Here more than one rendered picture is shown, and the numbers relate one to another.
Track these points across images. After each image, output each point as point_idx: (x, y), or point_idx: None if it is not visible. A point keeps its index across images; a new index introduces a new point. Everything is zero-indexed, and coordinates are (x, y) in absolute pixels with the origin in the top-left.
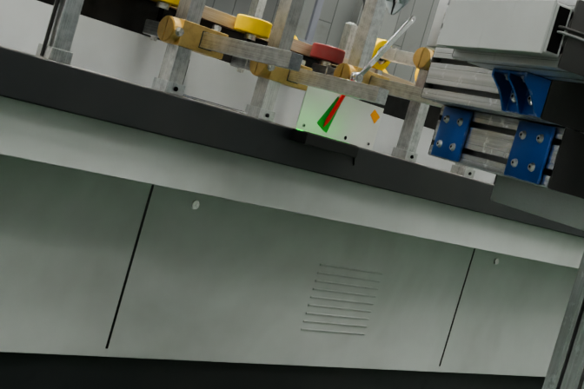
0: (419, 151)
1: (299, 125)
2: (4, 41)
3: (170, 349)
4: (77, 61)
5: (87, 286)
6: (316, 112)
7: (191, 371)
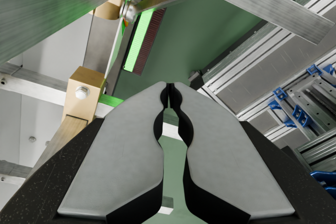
0: None
1: (116, 55)
2: (2, 191)
3: None
4: (0, 159)
5: None
6: (118, 43)
7: None
